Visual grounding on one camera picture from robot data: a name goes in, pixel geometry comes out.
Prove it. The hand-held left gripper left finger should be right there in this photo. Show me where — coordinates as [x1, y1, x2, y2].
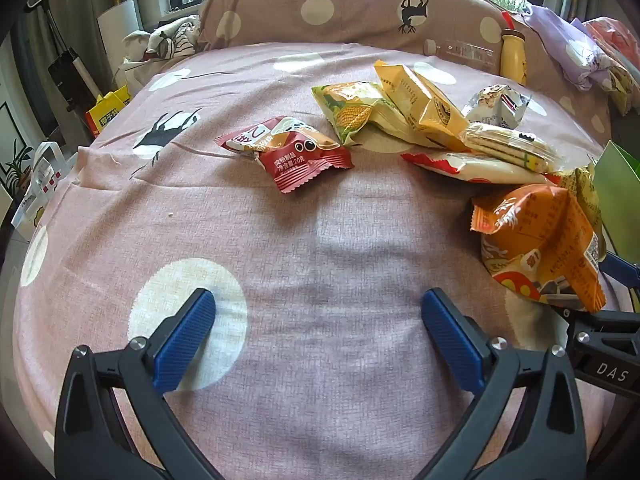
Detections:
[54, 287, 226, 480]

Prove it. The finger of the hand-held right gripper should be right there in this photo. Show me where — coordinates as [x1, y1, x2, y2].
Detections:
[547, 304, 640, 333]
[599, 251, 640, 287]

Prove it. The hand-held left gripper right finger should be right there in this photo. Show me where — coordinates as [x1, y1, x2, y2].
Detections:
[421, 287, 587, 480]

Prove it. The green cardboard box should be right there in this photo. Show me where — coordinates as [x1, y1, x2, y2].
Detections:
[592, 140, 640, 266]

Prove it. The orange snack packet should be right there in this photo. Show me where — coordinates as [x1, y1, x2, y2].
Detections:
[470, 183, 608, 313]

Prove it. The clear cracker packet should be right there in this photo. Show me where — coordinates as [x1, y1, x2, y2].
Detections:
[457, 122, 563, 173]

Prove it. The beige packet with red edges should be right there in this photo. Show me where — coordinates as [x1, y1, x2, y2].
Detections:
[400, 149, 553, 186]

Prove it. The red snack packet with eyes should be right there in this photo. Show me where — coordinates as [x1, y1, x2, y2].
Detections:
[259, 129, 354, 194]

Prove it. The red white snack packet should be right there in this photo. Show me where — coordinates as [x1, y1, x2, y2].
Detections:
[215, 116, 301, 157]

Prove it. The small white grey snack packet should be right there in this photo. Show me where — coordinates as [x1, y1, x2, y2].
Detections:
[461, 85, 532, 128]

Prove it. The green corn snack packet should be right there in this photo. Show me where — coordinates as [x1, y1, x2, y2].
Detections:
[311, 81, 441, 148]

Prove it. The pink polka dot bed sheet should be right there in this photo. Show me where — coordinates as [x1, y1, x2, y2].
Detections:
[12, 42, 631, 480]

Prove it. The yellow patterned cloth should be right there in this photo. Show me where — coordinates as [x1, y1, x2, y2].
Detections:
[605, 60, 640, 116]

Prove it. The white carrier bag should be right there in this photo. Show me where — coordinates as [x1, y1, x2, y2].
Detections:
[10, 141, 78, 235]

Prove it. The purple dotted cloth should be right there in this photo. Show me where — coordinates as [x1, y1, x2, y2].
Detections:
[522, 4, 618, 92]

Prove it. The pink cloth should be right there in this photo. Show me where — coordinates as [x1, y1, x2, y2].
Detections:
[582, 16, 640, 61]

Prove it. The potted houseplant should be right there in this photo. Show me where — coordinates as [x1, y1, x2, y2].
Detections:
[0, 139, 32, 196]

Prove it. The yellow bottle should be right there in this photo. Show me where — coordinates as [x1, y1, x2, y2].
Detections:
[500, 10, 528, 86]

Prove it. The yellow cardboard box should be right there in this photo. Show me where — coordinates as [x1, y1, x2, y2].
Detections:
[84, 85, 133, 140]

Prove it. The clear plastic bottle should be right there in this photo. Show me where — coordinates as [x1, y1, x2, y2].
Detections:
[424, 38, 502, 75]

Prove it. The black stick vacuum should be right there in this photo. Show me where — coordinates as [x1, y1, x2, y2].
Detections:
[25, 0, 103, 111]

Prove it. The striped white clothing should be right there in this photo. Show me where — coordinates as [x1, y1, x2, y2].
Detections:
[121, 15, 203, 63]

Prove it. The white cylinder appliance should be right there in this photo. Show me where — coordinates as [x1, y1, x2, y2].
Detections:
[96, 0, 142, 48]

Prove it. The brown polka dot pillow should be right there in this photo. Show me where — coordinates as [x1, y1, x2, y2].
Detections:
[196, 0, 536, 81]

